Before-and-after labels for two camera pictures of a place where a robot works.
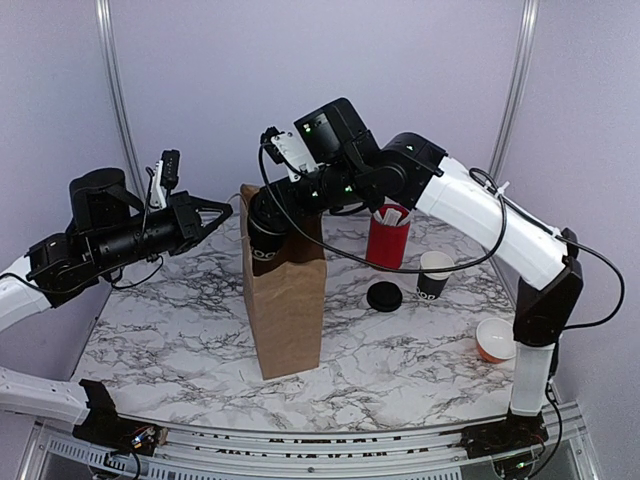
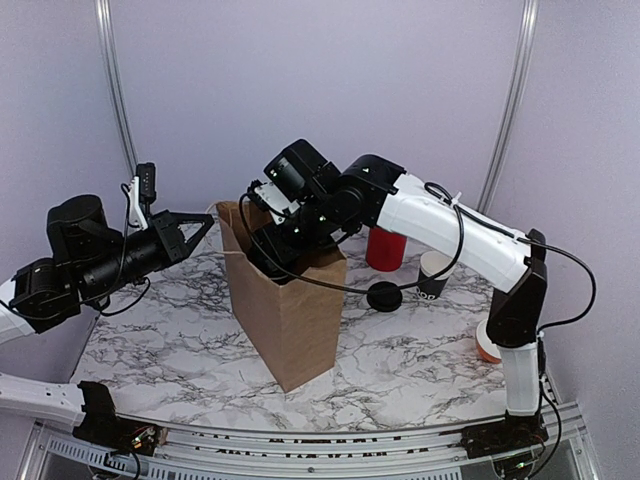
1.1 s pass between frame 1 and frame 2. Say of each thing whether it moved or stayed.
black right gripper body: moved
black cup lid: stayed
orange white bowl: stayed
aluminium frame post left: stayed
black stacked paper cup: stayed
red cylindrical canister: stayed
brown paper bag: moved
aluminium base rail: stayed
